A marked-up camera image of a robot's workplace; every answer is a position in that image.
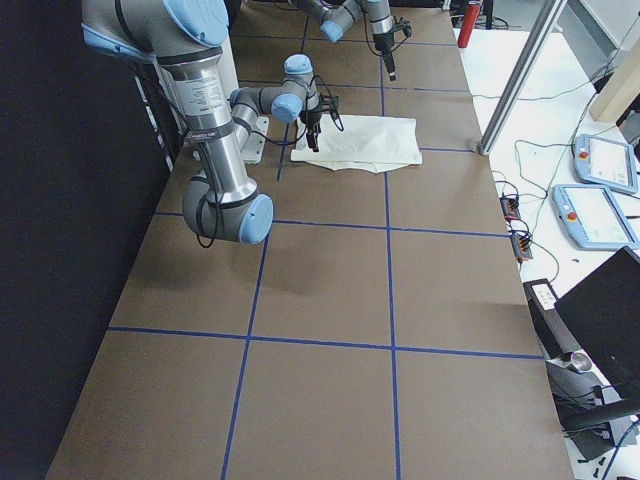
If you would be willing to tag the red cylinder tube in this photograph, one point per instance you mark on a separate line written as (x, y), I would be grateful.
(469, 21)

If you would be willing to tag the far orange terminal block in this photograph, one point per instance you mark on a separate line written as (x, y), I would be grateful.
(510, 206)

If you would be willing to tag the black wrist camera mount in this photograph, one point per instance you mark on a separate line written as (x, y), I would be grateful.
(402, 25)
(329, 104)

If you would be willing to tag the aluminium frame post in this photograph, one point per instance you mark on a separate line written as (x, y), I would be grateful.
(536, 40)

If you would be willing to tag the blue teach pendant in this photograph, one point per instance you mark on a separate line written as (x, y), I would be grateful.
(607, 162)
(592, 217)

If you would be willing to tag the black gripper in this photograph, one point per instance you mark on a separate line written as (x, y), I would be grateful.
(313, 119)
(383, 44)

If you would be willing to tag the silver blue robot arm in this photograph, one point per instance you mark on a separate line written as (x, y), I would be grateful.
(185, 38)
(335, 21)

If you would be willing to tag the black monitor screen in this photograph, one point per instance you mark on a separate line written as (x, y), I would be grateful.
(602, 313)

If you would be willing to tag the near orange terminal block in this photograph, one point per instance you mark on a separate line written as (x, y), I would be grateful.
(521, 244)

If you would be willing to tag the far blue teach pendant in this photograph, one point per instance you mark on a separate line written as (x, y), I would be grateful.
(607, 162)

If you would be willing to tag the near blue teach pendant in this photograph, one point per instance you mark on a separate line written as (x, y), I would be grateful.
(592, 217)

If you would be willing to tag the cream long-sleeve cat shirt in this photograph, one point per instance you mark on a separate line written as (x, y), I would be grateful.
(370, 143)

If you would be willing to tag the orange terminal block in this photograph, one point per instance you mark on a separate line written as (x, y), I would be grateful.
(521, 244)
(510, 206)

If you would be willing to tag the black box with label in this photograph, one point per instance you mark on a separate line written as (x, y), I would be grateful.
(558, 343)

